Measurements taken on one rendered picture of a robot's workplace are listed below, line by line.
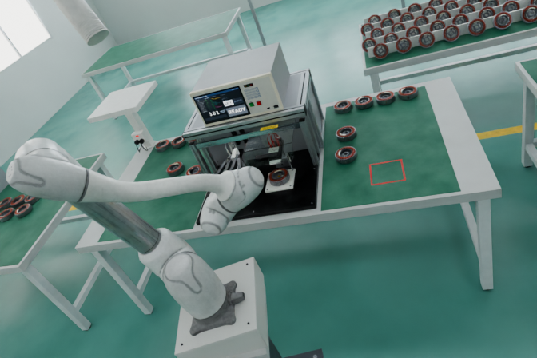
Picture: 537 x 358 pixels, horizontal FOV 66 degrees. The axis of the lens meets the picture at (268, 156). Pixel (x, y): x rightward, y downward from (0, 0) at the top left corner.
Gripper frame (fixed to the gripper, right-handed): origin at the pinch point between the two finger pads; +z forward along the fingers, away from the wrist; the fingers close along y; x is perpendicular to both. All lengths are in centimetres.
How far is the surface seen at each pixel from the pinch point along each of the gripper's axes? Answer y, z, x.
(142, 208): -83, 27, -43
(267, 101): 8.1, 42.1, -0.2
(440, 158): 82, 29, -43
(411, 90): 78, 94, -42
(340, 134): 36, 59, -40
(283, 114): 14.2, 39.2, -7.9
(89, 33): -106, 103, 44
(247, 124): -5.4, 39.3, -9.0
